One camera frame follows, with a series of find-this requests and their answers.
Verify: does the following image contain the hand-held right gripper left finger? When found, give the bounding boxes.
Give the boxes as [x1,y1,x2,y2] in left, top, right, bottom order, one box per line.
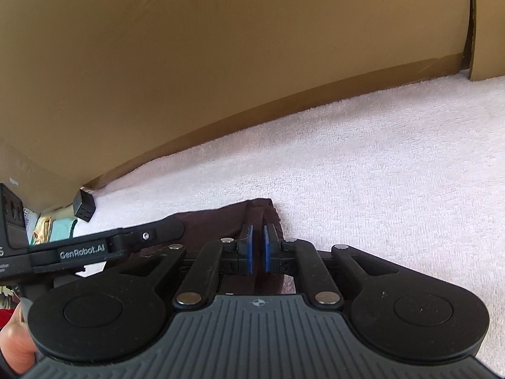
[118,224,255,309]

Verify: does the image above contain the red object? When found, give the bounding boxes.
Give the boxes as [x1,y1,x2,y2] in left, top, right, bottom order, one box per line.
[0,309,20,330]

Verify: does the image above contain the teal cloth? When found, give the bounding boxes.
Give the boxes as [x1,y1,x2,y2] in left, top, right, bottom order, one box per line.
[51,219,75,241]

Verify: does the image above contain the person's left hand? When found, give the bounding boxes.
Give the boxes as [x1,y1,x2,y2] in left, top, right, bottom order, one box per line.
[0,295,40,377]

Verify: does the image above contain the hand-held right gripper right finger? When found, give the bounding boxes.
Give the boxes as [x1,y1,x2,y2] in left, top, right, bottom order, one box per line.
[264,224,399,310]

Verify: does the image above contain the black power cube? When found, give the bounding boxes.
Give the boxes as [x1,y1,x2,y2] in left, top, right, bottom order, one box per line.
[73,189,96,222]

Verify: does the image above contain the yellow cloth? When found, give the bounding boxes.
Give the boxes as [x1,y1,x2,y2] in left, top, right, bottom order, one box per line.
[32,216,54,244]

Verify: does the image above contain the large cardboard box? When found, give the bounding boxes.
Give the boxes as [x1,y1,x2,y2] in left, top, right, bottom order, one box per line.
[0,0,474,190]

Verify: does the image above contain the dark brown shirt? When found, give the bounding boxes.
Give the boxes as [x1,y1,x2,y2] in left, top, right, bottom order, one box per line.
[130,197,285,296]

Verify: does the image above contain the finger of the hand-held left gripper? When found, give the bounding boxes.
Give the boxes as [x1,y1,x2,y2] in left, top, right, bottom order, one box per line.
[106,221,186,259]

